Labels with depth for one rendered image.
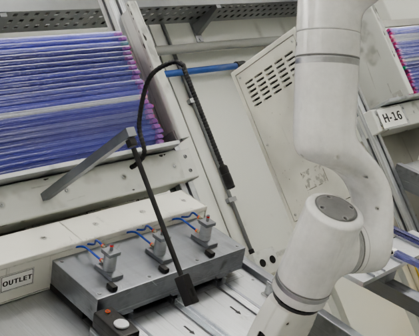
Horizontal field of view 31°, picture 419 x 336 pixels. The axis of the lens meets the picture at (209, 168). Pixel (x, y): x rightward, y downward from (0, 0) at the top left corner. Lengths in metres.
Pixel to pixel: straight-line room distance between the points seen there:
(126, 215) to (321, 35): 0.58
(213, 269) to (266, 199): 2.45
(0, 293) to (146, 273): 0.24
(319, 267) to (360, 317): 3.03
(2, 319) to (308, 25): 0.67
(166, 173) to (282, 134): 0.89
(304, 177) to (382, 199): 1.27
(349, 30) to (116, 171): 0.62
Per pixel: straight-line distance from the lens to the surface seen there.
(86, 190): 1.42
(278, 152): 2.39
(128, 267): 1.30
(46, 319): 1.27
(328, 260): 1.03
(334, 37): 1.03
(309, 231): 1.02
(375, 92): 2.26
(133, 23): 1.62
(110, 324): 1.19
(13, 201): 1.35
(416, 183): 2.10
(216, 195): 3.60
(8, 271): 1.27
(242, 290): 1.40
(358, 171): 1.06
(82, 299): 1.25
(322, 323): 1.37
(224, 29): 4.14
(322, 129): 1.02
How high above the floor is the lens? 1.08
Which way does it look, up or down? 9 degrees up
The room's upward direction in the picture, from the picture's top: 21 degrees counter-clockwise
